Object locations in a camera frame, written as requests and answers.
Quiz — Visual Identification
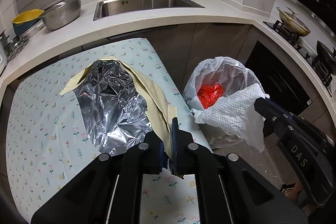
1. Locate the black gas stove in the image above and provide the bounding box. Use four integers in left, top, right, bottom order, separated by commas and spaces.
263, 20, 335, 90

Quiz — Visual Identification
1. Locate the trash bin with plastic liner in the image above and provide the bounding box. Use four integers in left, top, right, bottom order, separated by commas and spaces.
183, 56, 269, 152

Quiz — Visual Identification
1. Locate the steel colander bowl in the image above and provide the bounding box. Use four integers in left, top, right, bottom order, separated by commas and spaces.
40, 0, 81, 31

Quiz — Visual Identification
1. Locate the stainless steel sink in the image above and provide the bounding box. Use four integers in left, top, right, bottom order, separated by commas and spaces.
93, 0, 203, 21

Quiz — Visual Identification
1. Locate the red plastic bag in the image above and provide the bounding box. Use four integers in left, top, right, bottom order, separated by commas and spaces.
197, 84, 225, 109

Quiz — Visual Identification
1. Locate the yellow and teal bowl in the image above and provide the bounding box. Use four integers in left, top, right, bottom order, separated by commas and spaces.
12, 9, 45, 36

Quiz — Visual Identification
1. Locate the black wok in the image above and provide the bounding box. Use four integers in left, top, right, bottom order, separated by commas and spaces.
316, 40, 335, 71

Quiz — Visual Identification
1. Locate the white paper towel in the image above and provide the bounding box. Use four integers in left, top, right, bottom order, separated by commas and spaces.
192, 83, 270, 152

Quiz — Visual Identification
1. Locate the person's hand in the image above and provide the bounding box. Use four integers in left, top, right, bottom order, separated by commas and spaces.
285, 182, 303, 201

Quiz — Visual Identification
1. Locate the white floral rice cooker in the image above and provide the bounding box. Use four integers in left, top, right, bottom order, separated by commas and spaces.
0, 44, 8, 75

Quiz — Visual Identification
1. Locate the round steel steamer tray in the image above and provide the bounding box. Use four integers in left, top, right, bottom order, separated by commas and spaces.
4, 36, 29, 61

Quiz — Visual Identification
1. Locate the floral light blue tablecloth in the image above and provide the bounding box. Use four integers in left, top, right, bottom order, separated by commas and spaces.
6, 38, 207, 221

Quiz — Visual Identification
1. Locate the cream foil-lined snack bag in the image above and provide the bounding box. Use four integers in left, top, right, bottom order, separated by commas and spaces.
60, 58, 178, 159

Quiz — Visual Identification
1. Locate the frying pan with glass lid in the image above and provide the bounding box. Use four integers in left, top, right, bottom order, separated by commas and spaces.
276, 7, 311, 37

